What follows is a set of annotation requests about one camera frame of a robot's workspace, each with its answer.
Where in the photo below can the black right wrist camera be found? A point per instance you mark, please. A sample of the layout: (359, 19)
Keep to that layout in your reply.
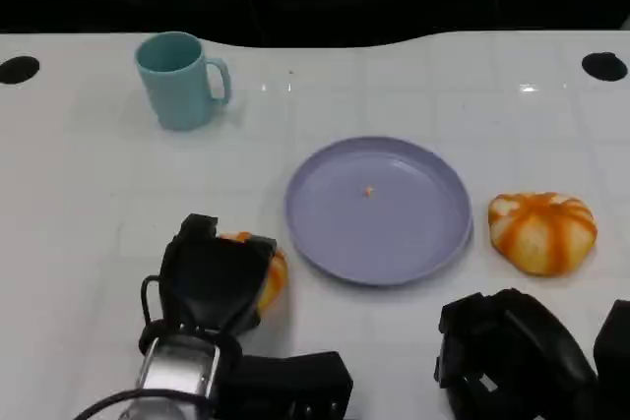
(615, 356)

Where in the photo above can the small orange crumb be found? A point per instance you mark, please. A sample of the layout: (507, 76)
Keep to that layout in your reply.
(367, 191)

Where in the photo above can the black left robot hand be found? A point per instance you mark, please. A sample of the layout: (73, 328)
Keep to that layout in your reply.
(211, 282)

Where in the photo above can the orange white toy bread roll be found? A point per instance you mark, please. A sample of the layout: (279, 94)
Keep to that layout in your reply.
(541, 233)
(276, 277)

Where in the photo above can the pale green mug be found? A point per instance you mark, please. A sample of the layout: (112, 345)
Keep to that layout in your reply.
(177, 90)

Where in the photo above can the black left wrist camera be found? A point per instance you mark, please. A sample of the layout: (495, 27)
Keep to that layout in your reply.
(290, 385)

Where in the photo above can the lilac plate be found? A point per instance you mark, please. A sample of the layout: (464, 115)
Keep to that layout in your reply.
(379, 238)

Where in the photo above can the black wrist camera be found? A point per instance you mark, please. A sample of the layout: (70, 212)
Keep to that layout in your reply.
(290, 385)
(615, 356)

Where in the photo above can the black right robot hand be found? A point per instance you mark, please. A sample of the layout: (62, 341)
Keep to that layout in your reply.
(531, 341)

